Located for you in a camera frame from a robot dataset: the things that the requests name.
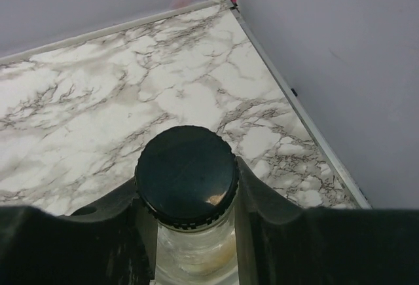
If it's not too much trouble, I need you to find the clear bottle black cap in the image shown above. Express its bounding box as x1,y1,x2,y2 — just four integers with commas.
135,125,239,284

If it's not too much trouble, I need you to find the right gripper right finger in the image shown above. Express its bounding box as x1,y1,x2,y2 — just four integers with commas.
235,158,418,284

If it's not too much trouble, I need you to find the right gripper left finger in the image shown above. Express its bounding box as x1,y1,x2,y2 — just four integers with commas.
1,179,157,284

